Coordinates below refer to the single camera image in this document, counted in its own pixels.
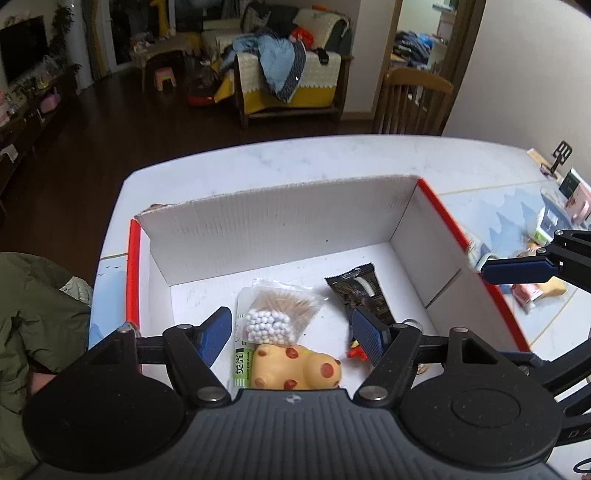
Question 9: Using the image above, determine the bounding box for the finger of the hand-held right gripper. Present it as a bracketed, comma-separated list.
[501, 339, 591, 408]
[480, 228, 591, 292]

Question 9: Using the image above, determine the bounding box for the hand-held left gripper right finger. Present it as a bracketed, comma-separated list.
[352, 307, 511, 410]

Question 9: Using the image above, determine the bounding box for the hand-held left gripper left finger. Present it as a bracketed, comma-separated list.
[87, 306, 234, 410]

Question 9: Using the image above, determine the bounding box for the red crab keychain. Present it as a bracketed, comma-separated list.
[346, 318, 423, 363]

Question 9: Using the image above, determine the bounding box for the bread slice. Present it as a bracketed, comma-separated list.
[535, 278, 568, 297]

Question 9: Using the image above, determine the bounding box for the white green marker pen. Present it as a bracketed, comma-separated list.
[232, 339, 257, 391]

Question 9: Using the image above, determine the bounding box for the black sachet packet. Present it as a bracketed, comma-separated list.
[324, 263, 397, 326]

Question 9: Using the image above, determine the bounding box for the cotton swab bag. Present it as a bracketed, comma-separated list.
[235, 277, 331, 347]

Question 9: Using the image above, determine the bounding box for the yellow spotted squishy toy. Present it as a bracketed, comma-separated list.
[249, 343, 344, 392]

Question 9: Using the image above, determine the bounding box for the red cardboard box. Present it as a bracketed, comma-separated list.
[124, 174, 533, 394]

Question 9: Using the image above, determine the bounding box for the small pink tube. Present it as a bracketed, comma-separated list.
[510, 281, 544, 315]

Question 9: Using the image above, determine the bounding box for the wet wipes pack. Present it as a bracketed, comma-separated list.
[536, 203, 567, 246]

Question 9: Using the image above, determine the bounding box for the pink mug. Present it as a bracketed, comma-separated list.
[565, 186, 591, 223]

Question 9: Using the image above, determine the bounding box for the dark green box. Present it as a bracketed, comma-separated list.
[557, 167, 587, 199]

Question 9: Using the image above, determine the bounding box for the beige card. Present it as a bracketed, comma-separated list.
[526, 147, 555, 169]

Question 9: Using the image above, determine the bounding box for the black phone stand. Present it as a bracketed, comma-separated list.
[549, 140, 574, 179]

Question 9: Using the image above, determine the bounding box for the green jacket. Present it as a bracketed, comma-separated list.
[0, 251, 93, 480]

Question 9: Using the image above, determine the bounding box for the wooden chair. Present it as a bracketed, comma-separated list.
[371, 68, 456, 137]

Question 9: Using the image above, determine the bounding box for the pile of dark clothes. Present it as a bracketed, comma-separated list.
[392, 30, 444, 70]

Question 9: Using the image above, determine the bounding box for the pink stool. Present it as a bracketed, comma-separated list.
[152, 66, 179, 93]

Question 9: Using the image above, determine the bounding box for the sofa with cream yellow cover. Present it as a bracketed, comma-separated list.
[200, 4, 354, 130]

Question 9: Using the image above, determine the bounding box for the pile of blue clothes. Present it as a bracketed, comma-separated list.
[230, 32, 308, 105]

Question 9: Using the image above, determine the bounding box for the dark wooden tv cabinet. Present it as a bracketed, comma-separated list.
[0, 69, 79, 195]

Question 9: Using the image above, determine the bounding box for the pink handbag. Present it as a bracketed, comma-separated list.
[39, 87, 61, 114]

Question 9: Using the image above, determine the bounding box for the coffee table with cloth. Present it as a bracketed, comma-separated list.
[129, 34, 195, 93]

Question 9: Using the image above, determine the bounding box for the yellow giraffe toy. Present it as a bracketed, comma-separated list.
[150, 0, 174, 38]

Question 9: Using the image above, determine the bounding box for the green potted plant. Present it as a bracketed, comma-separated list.
[48, 4, 82, 75]

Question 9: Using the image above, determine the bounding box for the television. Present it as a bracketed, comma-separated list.
[0, 16, 49, 86]

